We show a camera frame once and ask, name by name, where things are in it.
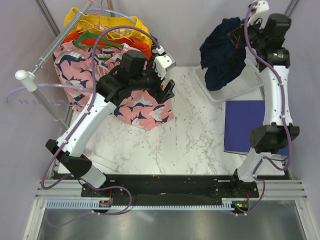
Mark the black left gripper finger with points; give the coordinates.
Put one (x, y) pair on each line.
(159, 95)
(168, 90)

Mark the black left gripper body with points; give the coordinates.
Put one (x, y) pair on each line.
(150, 79)

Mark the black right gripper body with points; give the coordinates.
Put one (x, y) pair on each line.
(256, 38)

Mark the navy blue shorts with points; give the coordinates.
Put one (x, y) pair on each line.
(219, 56)

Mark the translucent lilac hanger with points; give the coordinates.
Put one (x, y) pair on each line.
(59, 103)

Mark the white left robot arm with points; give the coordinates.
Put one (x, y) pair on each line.
(133, 73)

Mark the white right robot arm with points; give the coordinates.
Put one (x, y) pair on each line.
(195, 140)

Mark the yellow shorts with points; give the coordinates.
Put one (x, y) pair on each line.
(131, 33)

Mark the pink shark print shorts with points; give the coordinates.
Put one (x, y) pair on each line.
(139, 110)

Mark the green hanger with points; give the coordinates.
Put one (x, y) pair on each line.
(83, 44)

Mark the orange shorts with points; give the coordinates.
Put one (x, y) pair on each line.
(76, 53)

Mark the light blue hanger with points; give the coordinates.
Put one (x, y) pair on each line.
(96, 11)

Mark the white plastic basket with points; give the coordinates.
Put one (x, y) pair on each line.
(247, 81)

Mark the blue binder folder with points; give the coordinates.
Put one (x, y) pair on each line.
(241, 117)

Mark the silver clothes rack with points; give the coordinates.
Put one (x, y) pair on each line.
(27, 79)

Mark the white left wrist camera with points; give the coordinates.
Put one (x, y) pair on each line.
(163, 62)

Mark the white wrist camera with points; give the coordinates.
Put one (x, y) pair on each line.
(163, 62)
(260, 10)

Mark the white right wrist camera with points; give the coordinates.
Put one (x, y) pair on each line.
(260, 10)

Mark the pink wire hanger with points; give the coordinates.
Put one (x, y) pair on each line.
(99, 23)

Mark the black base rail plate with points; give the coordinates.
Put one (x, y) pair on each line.
(178, 189)

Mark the light blue cable duct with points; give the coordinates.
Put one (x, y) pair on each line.
(95, 204)

